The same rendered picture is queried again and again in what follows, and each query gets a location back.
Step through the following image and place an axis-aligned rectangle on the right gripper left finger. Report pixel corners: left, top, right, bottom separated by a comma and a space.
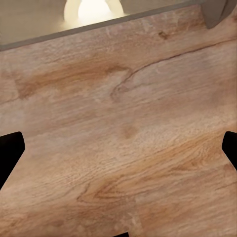
0, 131, 25, 190

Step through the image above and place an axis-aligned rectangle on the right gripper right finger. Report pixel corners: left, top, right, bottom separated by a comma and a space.
222, 131, 237, 170

